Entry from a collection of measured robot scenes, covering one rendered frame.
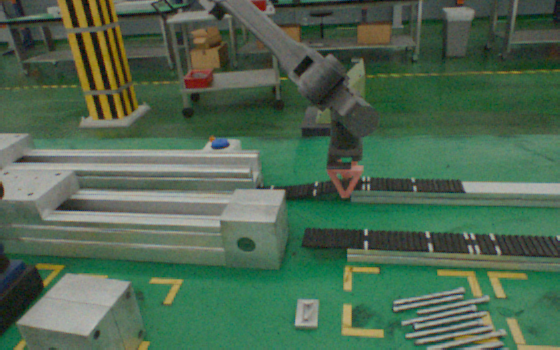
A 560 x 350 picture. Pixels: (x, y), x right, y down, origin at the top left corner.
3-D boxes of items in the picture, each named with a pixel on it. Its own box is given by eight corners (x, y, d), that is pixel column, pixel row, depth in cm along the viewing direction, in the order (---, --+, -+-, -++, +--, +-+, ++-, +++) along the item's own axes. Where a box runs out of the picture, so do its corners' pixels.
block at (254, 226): (291, 226, 80) (287, 183, 76) (279, 270, 69) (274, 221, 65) (245, 225, 81) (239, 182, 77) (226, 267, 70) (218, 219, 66)
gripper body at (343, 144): (327, 163, 80) (326, 127, 76) (331, 142, 89) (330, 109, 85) (361, 163, 78) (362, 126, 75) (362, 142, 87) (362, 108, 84)
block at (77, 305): (155, 320, 61) (141, 269, 57) (109, 390, 51) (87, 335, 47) (97, 311, 63) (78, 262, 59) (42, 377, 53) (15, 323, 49)
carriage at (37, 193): (84, 200, 83) (74, 170, 80) (47, 233, 73) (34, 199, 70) (15, 198, 86) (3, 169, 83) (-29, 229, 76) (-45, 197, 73)
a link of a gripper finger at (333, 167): (327, 202, 82) (325, 159, 78) (330, 185, 89) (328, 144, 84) (362, 203, 81) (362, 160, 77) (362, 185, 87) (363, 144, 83)
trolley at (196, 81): (281, 93, 435) (273, -12, 390) (284, 110, 386) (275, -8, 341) (182, 102, 433) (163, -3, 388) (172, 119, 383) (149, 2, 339)
